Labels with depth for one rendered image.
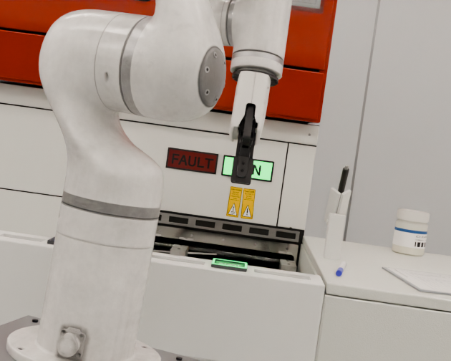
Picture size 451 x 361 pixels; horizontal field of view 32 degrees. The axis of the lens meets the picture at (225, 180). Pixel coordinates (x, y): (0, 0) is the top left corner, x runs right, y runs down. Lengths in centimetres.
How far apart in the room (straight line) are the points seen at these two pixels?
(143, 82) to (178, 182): 95
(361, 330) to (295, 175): 66
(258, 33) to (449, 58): 222
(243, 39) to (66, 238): 48
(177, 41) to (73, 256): 28
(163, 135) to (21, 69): 35
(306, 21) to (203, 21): 89
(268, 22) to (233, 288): 42
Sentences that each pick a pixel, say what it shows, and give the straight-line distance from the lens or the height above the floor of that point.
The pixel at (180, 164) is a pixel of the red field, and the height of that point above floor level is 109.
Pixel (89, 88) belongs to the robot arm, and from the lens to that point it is 95.
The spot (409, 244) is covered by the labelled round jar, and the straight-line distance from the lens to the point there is 176.
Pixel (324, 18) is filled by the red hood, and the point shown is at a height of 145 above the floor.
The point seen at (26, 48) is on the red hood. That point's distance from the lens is 186.
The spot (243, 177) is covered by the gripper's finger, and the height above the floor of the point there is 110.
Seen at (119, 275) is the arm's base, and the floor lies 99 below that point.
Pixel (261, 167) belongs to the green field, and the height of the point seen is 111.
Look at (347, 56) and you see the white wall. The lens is 335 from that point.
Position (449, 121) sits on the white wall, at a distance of 341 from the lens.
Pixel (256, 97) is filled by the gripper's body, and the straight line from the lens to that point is 122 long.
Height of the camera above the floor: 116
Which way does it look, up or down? 3 degrees down
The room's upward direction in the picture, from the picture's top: 8 degrees clockwise
